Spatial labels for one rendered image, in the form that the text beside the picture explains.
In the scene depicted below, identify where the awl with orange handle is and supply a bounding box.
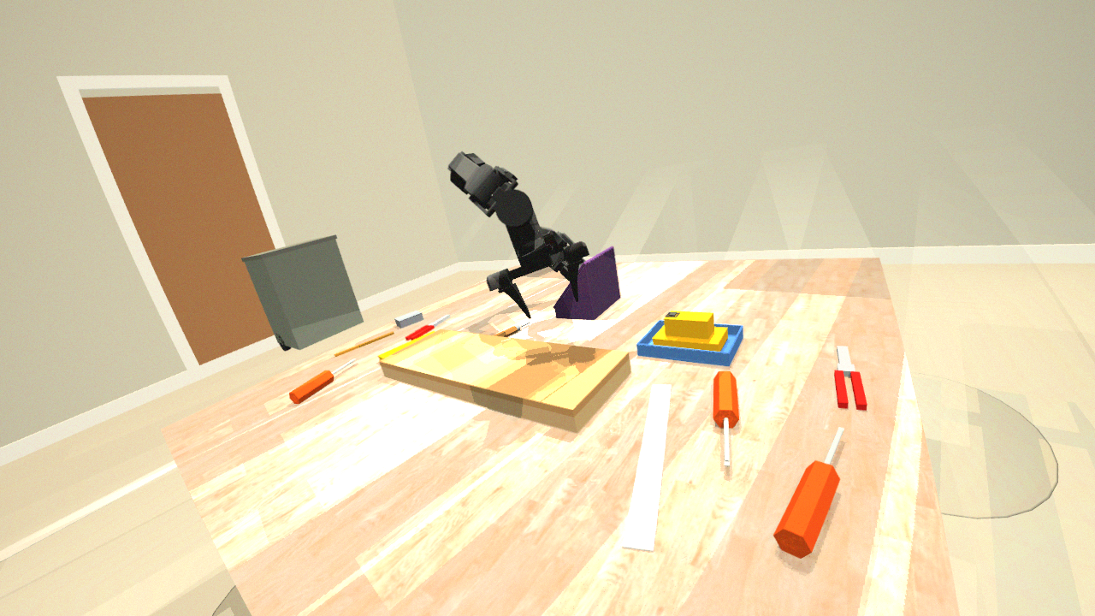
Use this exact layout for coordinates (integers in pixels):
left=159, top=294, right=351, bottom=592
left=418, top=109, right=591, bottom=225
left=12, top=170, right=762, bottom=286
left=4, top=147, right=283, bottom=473
left=494, top=323, right=529, bottom=337

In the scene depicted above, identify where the white rectangular block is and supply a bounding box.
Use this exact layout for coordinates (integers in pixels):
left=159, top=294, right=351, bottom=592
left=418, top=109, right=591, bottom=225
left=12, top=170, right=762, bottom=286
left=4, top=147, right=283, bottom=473
left=394, top=311, right=424, bottom=329

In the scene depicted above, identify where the white flat strip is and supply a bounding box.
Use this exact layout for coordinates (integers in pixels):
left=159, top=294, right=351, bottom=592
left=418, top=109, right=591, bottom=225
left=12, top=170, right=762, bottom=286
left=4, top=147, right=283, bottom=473
left=622, top=385, right=672, bottom=553

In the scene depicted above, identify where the blue rectangular tray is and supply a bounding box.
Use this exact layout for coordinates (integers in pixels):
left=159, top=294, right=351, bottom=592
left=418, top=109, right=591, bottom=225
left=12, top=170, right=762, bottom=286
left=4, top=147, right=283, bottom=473
left=636, top=319, right=744, bottom=367

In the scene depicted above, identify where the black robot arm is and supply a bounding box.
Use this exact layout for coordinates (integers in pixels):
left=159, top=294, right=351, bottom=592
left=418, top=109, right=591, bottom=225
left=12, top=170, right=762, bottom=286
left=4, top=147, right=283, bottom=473
left=448, top=151, right=575, bottom=281

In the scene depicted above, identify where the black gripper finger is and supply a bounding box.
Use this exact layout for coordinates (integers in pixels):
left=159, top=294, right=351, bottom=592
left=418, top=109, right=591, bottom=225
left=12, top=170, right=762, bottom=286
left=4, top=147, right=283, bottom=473
left=567, top=260, right=584, bottom=302
left=498, top=283, right=531, bottom=319

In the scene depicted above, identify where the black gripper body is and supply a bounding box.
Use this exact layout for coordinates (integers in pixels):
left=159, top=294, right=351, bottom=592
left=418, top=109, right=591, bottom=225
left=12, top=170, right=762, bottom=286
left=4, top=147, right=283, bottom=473
left=486, top=224, right=589, bottom=291

